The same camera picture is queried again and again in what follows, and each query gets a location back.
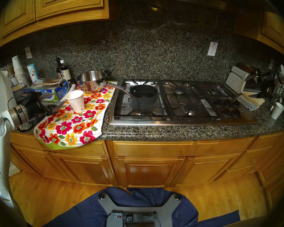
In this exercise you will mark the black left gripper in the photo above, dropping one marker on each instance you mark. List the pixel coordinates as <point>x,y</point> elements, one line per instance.
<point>35,106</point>

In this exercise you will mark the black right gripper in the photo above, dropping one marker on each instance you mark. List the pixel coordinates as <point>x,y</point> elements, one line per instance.
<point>266,84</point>

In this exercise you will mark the large white paper cup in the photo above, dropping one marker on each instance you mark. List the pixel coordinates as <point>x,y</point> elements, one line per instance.
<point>75,102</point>

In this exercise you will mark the small white paper cup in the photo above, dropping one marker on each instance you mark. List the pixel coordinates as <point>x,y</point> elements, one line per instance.
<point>277,111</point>

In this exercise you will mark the blue patterned paper cup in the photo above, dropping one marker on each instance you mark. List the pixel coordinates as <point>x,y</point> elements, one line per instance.
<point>32,72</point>

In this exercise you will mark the white cup with wooden utensils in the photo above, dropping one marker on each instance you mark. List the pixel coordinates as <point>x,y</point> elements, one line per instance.
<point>13,80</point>

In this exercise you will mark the stainless steel stock pot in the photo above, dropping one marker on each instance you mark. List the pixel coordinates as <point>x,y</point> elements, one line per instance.
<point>92,83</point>

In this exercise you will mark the blue foodservice foil box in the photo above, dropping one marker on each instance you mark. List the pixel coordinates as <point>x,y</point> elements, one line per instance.
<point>59,90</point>

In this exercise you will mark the folded striped dish cloth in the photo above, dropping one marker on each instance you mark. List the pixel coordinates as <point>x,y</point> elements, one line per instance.
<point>250,101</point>

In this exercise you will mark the dark bottle with white label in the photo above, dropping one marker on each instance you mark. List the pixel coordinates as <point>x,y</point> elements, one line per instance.
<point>65,71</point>

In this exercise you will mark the slim dark glass bottle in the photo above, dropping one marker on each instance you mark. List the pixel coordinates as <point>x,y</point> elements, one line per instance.
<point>58,67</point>

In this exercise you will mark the dark patterned bowl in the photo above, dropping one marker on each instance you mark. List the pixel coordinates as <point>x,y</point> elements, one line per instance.
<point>17,90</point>

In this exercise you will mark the floral kitchen towel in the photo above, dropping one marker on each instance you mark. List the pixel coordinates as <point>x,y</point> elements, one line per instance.
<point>80,127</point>

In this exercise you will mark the stack of white paper cups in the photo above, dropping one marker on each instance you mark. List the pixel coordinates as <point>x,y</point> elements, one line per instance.
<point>20,70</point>

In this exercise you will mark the white paper towel roll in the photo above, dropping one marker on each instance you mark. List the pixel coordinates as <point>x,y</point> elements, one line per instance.
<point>2,91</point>

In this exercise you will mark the wooden upper cabinet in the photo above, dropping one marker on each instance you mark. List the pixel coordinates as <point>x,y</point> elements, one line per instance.
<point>66,3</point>
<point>274,28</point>

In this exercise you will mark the stainless steel gas cooktop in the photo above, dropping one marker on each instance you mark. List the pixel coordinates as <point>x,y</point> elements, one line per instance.
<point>179,121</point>

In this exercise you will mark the blue moving blanket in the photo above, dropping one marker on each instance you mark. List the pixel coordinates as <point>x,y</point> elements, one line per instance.
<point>89,212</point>

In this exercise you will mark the wooden lower cabinet run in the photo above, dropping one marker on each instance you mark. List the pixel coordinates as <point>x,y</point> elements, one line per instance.
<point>149,169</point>

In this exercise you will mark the grey power strip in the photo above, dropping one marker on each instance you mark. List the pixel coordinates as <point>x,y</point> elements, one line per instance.
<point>139,215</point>

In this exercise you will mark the white wall switch plate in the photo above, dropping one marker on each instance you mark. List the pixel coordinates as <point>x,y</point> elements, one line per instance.
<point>272,64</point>
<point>28,53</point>

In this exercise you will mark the white wall power outlet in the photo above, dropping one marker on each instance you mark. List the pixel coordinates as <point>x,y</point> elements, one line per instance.
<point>212,49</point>

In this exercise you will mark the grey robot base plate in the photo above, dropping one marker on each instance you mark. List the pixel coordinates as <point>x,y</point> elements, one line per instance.
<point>139,206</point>

